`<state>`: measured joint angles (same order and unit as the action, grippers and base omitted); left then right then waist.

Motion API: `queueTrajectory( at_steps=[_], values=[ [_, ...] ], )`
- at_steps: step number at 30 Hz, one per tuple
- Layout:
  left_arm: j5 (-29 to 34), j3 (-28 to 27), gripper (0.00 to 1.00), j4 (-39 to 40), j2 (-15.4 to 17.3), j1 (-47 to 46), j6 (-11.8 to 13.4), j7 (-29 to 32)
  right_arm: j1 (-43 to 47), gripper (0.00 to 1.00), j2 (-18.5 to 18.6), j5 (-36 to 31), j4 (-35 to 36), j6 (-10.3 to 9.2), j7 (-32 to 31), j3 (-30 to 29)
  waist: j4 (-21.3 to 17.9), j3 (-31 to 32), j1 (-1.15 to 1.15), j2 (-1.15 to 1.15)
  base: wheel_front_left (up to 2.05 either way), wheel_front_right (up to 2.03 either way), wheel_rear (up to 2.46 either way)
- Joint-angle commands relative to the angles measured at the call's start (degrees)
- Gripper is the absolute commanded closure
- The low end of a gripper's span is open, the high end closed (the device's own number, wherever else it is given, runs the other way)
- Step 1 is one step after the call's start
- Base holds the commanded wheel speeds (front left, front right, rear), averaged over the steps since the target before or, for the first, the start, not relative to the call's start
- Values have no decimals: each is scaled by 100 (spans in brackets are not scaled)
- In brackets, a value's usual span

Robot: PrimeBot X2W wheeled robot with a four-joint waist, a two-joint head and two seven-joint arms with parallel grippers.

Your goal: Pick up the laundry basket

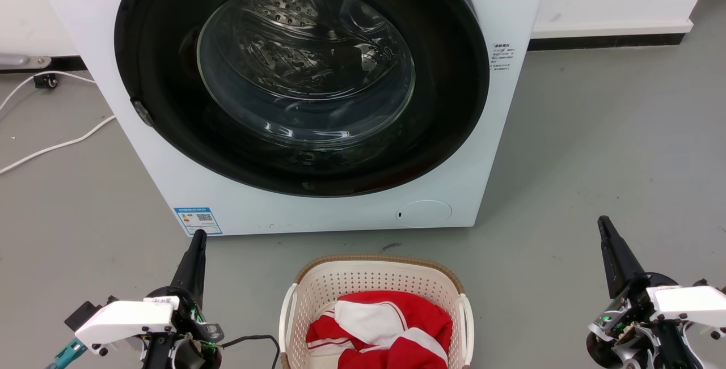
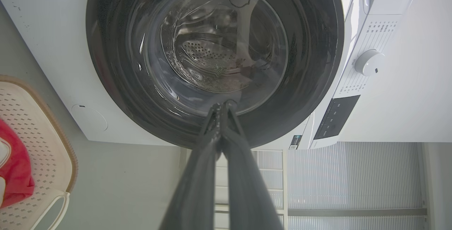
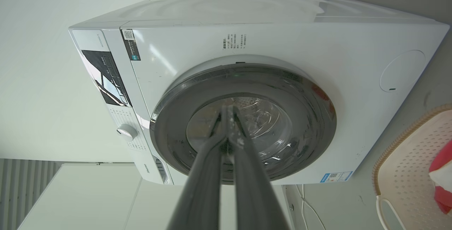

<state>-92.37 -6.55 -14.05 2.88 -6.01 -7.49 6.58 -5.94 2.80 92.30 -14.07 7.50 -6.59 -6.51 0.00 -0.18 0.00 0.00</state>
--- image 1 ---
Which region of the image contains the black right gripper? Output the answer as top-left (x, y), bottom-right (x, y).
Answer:
top-left (586, 215), bottom-right (704, 369)

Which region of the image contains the round white filter cover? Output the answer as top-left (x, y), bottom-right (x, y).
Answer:
top-left (395, 200), bottom-right (453, 228)

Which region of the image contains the thin white cable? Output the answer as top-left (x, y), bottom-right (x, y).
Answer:
top-left (0, 70), bottom-right (97, 112)

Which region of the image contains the white text warning sticker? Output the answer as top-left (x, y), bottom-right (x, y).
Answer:
top-left (489, 42), bottom-right (516, 75)

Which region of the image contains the blue energy label sticker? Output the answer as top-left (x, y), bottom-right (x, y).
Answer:
top-left (174, 207), bottom-right (223, 236)

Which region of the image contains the grey metal bar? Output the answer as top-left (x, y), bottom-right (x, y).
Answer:
top-left (0, 53), bottom-right (52, 70)

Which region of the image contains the white perforated laundry basket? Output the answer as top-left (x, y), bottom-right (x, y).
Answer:
top-left (278, 254), bottom-right (475, 369)

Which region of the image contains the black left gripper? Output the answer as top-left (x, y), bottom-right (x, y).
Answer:
top-left (141, 230), bottom-right (225, 369)

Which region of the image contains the teal cable connector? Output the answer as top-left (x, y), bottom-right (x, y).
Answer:
top-left (44, 339), bottom-right (87, 369)

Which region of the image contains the white front-load washing machine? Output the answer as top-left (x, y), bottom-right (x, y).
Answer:
top-left (31, 0), bottom-right (551, 237)

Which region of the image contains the red and white garment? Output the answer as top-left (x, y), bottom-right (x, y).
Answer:
top-left (306, 291), bottom-right (454, 369)

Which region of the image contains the black round washer door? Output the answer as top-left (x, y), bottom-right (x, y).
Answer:
top-left (114, 0), bottom-right (491, 198)

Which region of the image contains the white power cable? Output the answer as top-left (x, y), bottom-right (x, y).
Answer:
top-left (0, 114), bottom-right (117, 176)

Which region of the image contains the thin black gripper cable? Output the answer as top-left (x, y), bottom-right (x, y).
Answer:
top-left (219, 334), bottom-right (282, 369)

